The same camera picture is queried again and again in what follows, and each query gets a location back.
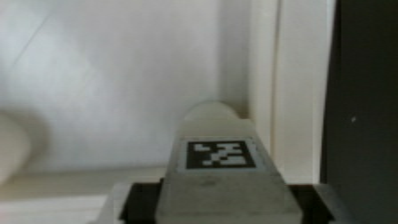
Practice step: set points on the white right fence wall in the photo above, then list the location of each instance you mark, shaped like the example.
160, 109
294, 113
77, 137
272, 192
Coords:
304, 38

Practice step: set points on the white square tabletop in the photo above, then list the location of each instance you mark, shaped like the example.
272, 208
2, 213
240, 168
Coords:
111, 64

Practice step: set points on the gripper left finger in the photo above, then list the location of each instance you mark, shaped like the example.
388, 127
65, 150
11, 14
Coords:
130, 204

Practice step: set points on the white leg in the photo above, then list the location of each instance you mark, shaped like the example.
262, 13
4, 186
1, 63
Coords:
224, 188

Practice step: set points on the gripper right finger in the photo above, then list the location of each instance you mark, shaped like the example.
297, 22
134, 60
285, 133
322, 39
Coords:
324, 209

